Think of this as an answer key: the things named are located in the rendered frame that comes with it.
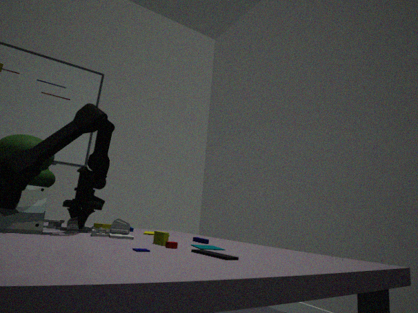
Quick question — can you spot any small red block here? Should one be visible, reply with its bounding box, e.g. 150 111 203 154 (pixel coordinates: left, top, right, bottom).
166 241 177 249

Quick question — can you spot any yellow rectangular bar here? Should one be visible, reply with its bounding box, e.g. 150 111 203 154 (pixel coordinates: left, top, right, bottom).
93 223 112 229

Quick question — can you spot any teal flat plate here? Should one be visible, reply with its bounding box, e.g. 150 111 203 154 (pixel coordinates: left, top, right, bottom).
191 245 225 250

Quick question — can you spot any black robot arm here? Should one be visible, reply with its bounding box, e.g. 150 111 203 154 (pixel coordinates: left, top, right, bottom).
0 103 115 209

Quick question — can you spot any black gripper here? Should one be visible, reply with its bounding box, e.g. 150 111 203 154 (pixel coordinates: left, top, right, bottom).
63 185 103 229

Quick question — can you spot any yellow rectangular block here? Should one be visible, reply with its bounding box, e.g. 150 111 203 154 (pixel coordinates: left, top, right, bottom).
153 231 169 246

